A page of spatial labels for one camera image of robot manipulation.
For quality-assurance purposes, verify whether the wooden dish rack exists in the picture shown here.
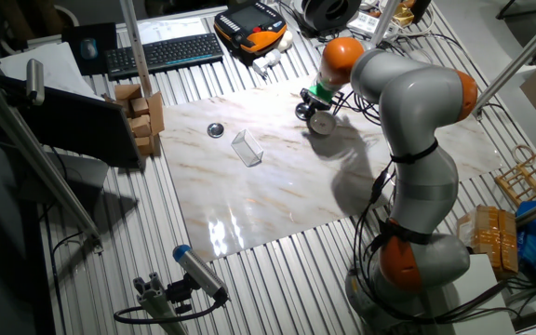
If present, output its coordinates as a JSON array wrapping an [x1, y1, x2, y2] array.
[[494, 144, 536, 208]]

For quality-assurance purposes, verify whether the black camera clamp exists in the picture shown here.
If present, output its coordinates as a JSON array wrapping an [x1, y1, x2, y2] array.
[[165, 274, 199, 315]]

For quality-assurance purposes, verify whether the white pedestal box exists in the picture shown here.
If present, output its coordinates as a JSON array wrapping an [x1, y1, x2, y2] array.
[[428, 253, 518, 335]]

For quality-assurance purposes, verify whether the black computer keyboard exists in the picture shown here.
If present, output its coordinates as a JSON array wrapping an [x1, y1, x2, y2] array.
[[105, 32, 225, 81]]

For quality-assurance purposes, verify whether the black flat monitor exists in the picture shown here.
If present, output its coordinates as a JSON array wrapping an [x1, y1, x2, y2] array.
[[0, 74, 142, 169]]

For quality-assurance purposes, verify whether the slanted aluminium frame bar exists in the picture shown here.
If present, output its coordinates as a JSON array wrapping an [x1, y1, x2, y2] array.
[[472, 2, 536, 117]]

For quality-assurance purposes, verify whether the aluminium profile stub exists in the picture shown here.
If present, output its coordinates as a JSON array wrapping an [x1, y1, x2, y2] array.
[[132, 272, 190, 335]]

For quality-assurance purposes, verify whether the grey monitor base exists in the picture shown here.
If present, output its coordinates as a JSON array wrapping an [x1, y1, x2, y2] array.
[[16, 151, 111, 206]]

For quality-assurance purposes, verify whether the white paper stack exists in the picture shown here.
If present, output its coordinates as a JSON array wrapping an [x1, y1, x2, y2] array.
[[0, 41, 104, 101]]

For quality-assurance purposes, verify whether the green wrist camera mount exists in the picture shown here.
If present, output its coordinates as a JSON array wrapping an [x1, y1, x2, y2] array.
[[308, 82, 337, 104]]

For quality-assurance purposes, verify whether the gold foil packet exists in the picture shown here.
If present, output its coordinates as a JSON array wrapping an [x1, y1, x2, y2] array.
[[391, 3, 416, 27]]

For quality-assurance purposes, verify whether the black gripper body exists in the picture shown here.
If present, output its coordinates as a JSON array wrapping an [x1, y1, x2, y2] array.
[[300, 87, 334, 114]]

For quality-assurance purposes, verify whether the small brown cardboard box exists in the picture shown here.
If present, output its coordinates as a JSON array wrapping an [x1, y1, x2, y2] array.
[[130, 97, 151, 117], [114, 83, 142, 102], [135, 135, 155, 157], [127, 114, 152, 139]]

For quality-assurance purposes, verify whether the yellow wrapped package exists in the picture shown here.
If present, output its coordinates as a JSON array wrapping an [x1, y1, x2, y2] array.
[[457, 204, 520, 280]]

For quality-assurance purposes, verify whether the black camera cable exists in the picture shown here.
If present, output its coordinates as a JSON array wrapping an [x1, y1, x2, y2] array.
[[113, 297, 227, 326]]

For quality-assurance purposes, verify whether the marble pattern mat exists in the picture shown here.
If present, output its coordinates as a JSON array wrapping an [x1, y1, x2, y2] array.
[[158, 53, 504, 262]]

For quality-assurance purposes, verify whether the clear plastic box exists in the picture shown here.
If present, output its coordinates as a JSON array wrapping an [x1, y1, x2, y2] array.
[[230, 128, 264, 168]]

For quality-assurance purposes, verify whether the white power strip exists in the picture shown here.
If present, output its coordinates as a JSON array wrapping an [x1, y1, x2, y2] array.
[[346, 11, 399, 43]]

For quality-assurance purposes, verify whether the silver camera with blue cap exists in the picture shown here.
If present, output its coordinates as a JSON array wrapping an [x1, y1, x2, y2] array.
[[172, 244, 230, 302]]

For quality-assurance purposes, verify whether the white cable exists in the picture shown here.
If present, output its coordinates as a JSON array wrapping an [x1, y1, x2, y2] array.
[[388, 27, 436, 71]]

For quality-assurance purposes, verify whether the orange and black teach pendant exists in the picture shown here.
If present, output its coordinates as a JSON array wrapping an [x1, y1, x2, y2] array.
[[213, 0, 288, 56]]

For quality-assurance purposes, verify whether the tall aluminium profile post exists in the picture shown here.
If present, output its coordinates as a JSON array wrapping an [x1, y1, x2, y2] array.
[[118, 0, 154, 99]]

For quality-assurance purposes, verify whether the slim aluminium post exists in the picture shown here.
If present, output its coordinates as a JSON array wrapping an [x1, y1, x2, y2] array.
[[368, 0, 402, 50]]

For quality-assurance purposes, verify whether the white round plate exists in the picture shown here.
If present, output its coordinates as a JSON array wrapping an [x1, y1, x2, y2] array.
[[308, 111, 338, 137]]

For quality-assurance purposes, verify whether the black mouse pad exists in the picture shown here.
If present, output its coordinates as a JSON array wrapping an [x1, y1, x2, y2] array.
[[61, 21, 119, 76]]

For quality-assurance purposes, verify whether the printed paper sheet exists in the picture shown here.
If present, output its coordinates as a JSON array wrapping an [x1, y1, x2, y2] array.
[[137, 17, 208, 46]]

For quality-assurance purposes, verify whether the grey computer mouse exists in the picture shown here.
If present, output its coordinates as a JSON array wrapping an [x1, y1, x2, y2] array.
[[80, 37, 99, 60]]

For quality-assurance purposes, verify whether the long aluminium camera bar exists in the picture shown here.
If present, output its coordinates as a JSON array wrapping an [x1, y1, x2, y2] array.
[[0, 64, 104, 255]]

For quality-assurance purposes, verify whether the silver depth camera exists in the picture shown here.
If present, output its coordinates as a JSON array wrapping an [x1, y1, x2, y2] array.
[[25, 58, 46, 107]]

